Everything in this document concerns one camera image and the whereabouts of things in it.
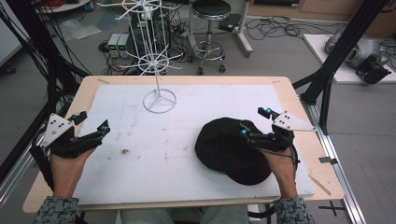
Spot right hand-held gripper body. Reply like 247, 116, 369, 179
247, 110, 318, 153

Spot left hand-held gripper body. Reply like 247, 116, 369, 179
41, 113, 104, 159

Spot black cap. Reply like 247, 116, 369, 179
194, 117, 273, 187

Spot person's left hand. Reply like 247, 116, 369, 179
49, 147, 96, 199

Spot person's right hand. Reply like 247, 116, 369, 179
261, 147, 300, 200

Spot black tape piece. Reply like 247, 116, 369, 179
318, 156, 339, 165

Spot white table mat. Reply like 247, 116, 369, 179
73, 84, 317, 206

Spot thin wooden stick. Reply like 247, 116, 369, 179
307, 174, 332, 197

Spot white metal table leg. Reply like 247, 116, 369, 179
234, 0, 255, 59

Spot white floor platform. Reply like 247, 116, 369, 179
302, 33, 396, 85

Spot grey power supply unit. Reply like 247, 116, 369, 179
117, 33, 130, 59
106, 33, 121, 59

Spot clear plastic sheet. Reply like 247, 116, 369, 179
58, 18, 103, 42

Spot black tape cross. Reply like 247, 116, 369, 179
318, 200, 347, 218

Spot black flat box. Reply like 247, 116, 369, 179
217, 13, 243, 33

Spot black device on platform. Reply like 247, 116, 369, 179
355, 53, 393, 85

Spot grey rounded machine shell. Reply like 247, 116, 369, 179
324, 29, 390, 70

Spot black round stool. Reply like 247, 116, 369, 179
190, 0, 233, 76

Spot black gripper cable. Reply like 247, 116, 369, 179
263, 145, 302, 173

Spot black strap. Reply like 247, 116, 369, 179
29, 130, 56, 192

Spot white wire display rack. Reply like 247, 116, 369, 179
96, 0, 183, 115

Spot aluminium rail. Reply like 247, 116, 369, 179
300, 95, 367, 224
0, 148, 35, 207

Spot black floor cables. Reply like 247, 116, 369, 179
245, 16, 344, 42

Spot black frame post with cables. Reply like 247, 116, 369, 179
0, 0, 92, 185

